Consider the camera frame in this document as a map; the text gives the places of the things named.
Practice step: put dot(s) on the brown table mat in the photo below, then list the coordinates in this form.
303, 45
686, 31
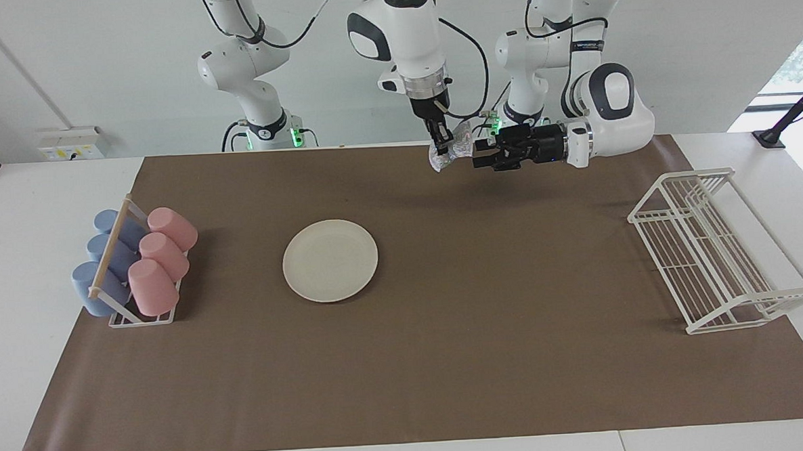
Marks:
482, 357

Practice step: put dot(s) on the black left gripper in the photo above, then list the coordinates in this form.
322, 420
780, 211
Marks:
533, 146

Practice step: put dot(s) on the black clamp stand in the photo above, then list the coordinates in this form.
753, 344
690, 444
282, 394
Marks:
770, 136

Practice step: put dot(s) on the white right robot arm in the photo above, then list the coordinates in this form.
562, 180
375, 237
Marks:
403, 35

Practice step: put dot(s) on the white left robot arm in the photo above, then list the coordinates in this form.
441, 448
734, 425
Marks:
614, 118

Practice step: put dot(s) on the pink plastic cup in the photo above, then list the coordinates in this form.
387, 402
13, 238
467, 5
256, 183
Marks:
165, 256
174, 227
153, 289

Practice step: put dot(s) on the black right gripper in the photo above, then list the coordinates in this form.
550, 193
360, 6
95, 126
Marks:
434, 112

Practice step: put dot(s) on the cream round plate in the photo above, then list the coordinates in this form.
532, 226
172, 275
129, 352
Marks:
330, 261

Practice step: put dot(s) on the white wall outlet box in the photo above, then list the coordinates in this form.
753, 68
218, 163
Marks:
69, 144

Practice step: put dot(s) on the blue plastic cup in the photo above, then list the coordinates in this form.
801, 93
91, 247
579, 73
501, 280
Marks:
99, 247
85, 283
106, 220

